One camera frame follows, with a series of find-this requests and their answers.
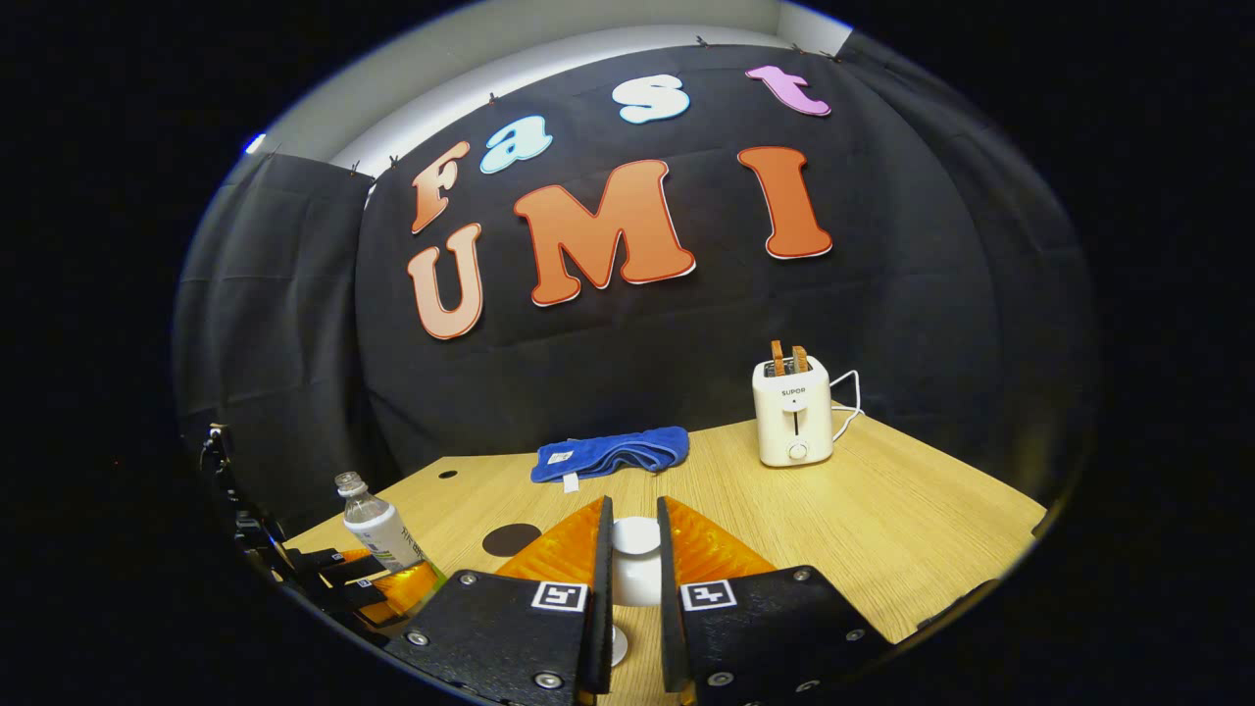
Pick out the blue folded towel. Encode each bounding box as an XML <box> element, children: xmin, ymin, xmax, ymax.
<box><xmin>530</xmin><ymin>426</ymin><xmax>690</xmax><ymax>483</ymax></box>

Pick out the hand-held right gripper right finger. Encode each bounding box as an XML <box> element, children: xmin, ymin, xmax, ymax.
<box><xmin>657</xmin><ymin>495</ymin><xmax>893</xmax><ymax>706</ymax></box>

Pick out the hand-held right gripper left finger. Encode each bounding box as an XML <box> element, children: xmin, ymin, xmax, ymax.
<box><xmin>384</xmin><ymin>495</ymin><xmax>616</xmax><ymax>706</ymax></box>

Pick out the dark round coaster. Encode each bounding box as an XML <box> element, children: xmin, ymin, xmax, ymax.
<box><xmin>482</xmin><ymin>524</ymin><xmax>543</xmax><ymax>558</ymax></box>

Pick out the white toaster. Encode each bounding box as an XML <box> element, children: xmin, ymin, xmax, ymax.
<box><xmin>752</xmin><ymin>355</ymin><xmax>834</xmax><ymax>468</ymax></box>

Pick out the white toaster cable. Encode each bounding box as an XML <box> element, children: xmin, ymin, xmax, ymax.
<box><xmin>828</xmin><ymin>370</ymin><xmax>866</xmax><ymax>439</ymax></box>

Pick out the black backdrop cloth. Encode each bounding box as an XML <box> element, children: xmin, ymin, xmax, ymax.
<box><xmin>175</xmin><ymin>44</ymin><xmax>1097</xmax><ymax>535</ymax></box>

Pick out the clear plastic water bottle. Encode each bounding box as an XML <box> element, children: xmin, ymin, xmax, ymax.
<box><xmin>334</xmin><ymin>472</ymin><xmax>447</xmax><ymax>589</ymax></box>

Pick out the white teacup lid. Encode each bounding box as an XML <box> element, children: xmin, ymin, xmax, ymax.
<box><xmin>610</xmin><ymin>517</ymin><xmax>664</xmax><ymax>609</ymax></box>

